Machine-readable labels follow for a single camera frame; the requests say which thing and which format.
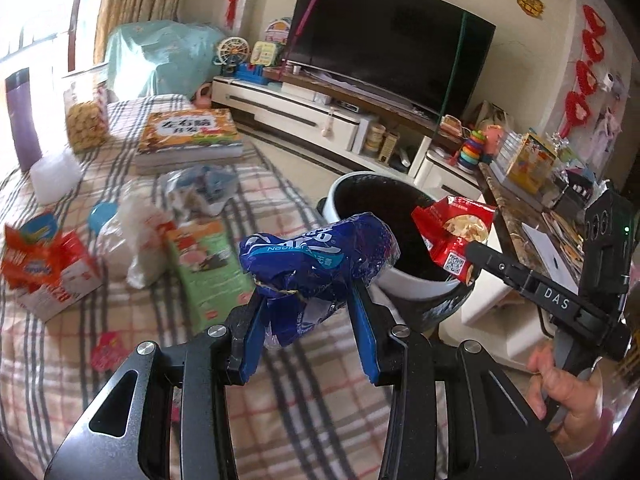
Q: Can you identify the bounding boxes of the purple thermos bottle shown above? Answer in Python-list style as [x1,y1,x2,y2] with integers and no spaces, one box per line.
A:
[4,67,43,171]

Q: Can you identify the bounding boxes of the white plastic bag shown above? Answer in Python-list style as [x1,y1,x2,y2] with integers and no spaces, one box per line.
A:
[97,192,176,288]

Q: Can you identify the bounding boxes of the green flat packet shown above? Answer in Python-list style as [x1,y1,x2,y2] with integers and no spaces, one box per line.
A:
[166,220,256,326]

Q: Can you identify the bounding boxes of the blue wrapper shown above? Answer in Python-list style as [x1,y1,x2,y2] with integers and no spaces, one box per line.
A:
[239,212,401,351]

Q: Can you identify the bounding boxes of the red snack packet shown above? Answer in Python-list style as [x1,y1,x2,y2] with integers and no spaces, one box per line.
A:
[411,196,497,283]

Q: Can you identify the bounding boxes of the blue plastic blister pack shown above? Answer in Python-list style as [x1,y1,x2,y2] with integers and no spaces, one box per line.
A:
[89,202,121,236]

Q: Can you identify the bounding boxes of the blue toy base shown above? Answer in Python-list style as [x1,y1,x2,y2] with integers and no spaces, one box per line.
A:
[235,62,271,83]

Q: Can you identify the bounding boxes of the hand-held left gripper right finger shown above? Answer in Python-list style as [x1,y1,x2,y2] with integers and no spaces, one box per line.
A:
[347,287,573,480]

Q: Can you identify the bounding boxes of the person's right forearm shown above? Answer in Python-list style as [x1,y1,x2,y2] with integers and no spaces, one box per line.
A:
[562,407,628,480]

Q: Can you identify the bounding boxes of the orange snack packet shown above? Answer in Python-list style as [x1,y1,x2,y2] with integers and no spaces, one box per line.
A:
[0,212,68,291]

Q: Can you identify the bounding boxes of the person's right hand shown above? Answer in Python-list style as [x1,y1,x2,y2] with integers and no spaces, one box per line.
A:
[527,345,619,454]

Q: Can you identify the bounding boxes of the rainbow stacking ring toy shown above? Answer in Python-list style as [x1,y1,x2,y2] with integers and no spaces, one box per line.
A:
[457,129,488,171]

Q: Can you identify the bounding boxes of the black flat television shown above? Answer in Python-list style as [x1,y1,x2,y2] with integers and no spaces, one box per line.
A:
[286,0,497,117]

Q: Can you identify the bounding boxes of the white paper sheet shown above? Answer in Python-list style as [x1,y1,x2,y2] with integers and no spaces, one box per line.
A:
[522,222,583,286]

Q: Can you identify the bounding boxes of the clear bag with blue contents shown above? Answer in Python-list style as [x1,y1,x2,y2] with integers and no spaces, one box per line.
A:
[159,164,238,221]

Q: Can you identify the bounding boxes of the pink paper sticker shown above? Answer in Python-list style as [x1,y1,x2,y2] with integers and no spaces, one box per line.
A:
[90,332,131,372]

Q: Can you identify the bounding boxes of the teal dust cover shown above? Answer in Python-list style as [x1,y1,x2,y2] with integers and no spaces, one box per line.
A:
[105,20,226,98]

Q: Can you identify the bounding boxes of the white round bin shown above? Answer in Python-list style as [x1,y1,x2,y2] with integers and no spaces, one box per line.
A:
[316,171,483,333]

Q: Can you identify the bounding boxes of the plaid blanket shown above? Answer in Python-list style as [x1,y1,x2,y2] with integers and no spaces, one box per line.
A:
[0,94,451,480]

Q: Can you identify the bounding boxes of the ferris wheel toy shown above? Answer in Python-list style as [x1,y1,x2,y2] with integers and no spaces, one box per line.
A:
[216,36,250,78]

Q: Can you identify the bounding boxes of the yellow printed box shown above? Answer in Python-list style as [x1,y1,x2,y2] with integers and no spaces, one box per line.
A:
[505,132,558,196]

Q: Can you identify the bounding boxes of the marble top white cabinet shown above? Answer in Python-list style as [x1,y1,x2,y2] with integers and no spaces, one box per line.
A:
[460,160,601,361]

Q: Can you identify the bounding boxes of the green thin stick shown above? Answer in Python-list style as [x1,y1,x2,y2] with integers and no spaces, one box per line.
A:
[439,12,468,136]

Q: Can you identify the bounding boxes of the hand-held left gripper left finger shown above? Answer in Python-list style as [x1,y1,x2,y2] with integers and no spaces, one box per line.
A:
[44,292,266,480]

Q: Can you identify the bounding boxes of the clear jar of snacks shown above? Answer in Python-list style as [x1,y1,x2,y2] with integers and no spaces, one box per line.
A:
[62,72,110,155]

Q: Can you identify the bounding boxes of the red white carton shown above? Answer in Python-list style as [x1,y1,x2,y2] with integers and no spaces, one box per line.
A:
[15,232,103,321]

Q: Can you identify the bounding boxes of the white television cabinet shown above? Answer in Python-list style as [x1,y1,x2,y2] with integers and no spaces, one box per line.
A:
[211,75,486,201]

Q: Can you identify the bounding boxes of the colourful children's book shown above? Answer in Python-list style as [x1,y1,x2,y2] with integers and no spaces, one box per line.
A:
[134,109,245,176]

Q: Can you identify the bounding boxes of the glass sliding door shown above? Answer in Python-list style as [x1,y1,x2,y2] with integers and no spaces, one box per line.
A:
[0,0,106,68]

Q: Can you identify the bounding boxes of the pink thin stick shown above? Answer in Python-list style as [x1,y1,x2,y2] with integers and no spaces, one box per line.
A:
[287,0,328,68]

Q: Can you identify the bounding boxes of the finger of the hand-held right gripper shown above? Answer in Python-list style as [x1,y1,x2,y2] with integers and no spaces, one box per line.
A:
[466,241,540,295]

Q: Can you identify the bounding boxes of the white foam net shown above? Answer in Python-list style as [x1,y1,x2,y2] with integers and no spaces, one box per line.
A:
[30,152,83,193]

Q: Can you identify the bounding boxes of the white black trash bin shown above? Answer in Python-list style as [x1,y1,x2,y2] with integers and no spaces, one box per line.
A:
[316,172,482,333]

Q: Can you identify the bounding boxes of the stacked cans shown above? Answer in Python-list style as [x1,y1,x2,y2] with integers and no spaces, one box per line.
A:
[365,125,386,158]

